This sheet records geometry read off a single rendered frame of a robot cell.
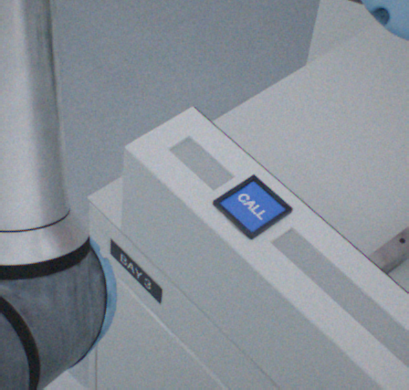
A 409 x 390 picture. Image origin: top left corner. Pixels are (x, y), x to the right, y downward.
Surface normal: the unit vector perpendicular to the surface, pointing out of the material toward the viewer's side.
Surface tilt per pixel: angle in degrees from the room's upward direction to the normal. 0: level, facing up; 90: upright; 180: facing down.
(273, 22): 0
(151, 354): 90
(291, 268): 0
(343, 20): 90
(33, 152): 62
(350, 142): 0
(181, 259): 90
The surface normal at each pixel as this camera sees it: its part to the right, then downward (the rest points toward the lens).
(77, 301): 0.85, 0.17
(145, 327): -0.74, 0.47
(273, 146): 0.08, -0.64
